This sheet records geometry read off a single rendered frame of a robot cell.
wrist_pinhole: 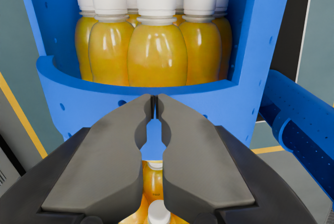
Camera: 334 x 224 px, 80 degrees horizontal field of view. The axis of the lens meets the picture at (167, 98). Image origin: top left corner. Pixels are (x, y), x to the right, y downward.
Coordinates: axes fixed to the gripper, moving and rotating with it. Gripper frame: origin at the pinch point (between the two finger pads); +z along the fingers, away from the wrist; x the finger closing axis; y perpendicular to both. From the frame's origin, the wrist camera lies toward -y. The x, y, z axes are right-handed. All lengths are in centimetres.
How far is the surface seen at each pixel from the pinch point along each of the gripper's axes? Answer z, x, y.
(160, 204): 11.1, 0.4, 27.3
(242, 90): 4.1, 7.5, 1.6
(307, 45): 124, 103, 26
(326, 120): 52, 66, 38
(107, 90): 3.0, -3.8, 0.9
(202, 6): 13.4, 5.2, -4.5
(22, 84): 125, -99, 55
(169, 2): 9.3, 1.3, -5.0
